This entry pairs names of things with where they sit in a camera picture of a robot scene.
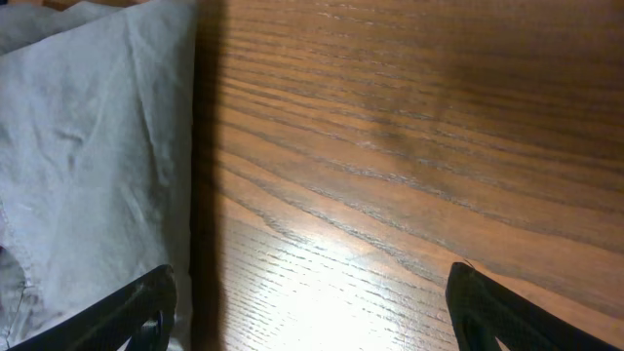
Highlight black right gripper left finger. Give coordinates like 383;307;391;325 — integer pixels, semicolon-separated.
10;264;177;351

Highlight grey shorts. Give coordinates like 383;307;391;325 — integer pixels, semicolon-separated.
1;1;197;350

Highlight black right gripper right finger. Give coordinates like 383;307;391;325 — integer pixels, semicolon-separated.
446;262;617;351

